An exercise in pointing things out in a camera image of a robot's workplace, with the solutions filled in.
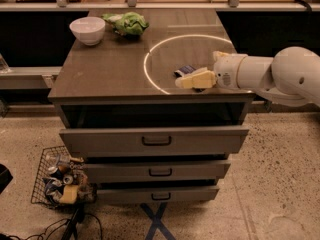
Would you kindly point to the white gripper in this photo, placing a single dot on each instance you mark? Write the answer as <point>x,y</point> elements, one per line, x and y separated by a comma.
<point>225,71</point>

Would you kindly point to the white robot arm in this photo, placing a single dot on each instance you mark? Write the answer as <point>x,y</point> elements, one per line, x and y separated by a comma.
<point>291,77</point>

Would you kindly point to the green rice chip bag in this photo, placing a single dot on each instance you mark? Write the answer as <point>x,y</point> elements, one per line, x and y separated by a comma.
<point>129,23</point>

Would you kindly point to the top grey drawer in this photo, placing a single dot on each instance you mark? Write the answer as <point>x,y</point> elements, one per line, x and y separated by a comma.
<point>167,141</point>

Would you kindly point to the grey drawer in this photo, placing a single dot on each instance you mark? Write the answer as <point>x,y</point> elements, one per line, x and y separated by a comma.
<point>153,195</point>
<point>157,171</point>
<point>167,141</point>

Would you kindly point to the grey drawer cabinet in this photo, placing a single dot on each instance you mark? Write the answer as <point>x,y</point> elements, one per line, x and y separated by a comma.
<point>130,83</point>

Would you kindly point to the middle grey drawer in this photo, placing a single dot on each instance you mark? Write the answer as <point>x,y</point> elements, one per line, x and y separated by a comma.
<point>157,171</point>

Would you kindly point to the white bowl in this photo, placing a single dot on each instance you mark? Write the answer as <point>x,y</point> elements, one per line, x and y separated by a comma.
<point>88,30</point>

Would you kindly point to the bottom grey drawer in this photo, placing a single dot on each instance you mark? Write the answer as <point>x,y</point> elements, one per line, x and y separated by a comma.
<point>153,195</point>

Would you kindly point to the blue tape cross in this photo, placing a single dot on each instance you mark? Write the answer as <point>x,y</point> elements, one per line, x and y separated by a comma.
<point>156,222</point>

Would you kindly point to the soda can in basket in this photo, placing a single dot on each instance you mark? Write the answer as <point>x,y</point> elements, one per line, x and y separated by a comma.
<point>55,172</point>

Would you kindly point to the yellow sponge in basket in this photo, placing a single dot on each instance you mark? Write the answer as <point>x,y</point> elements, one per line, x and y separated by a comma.
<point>69,194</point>

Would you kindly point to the black wire basket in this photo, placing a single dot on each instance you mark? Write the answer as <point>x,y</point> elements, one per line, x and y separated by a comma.
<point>48,190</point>

